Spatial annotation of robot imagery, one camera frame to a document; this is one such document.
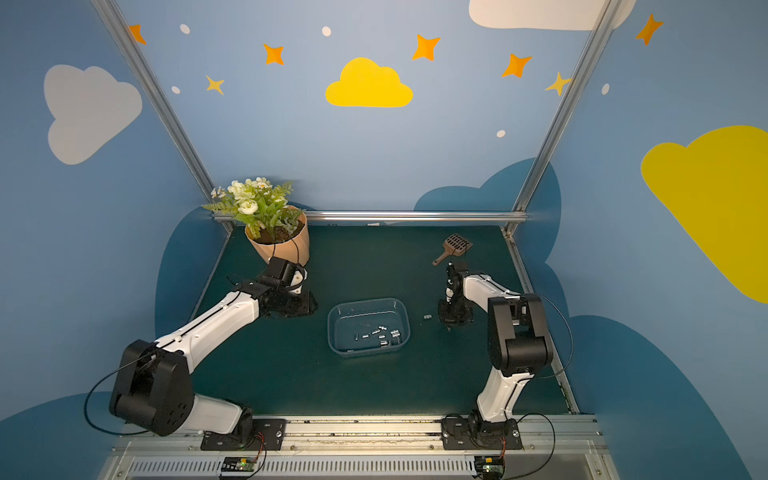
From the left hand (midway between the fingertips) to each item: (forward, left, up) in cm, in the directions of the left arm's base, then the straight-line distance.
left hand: (312, 302), depth 88 cm
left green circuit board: (-39, +13, -11) cm, 43 cm away
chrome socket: (+1, -36, -9) cm, 37 cm away
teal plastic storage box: (-3, -17, -9) cm, 19 cm away
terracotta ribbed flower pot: (+17, +8, +4) cm, 20 cm away
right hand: (+1, -44, -10) cm, 45 cm away
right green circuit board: (-38, -49, -12) cm, 64 cm away
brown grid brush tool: (+32, -48, -9) cm, 59 cm away
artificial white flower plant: (+20, +15, +19) cm, 32 cm away
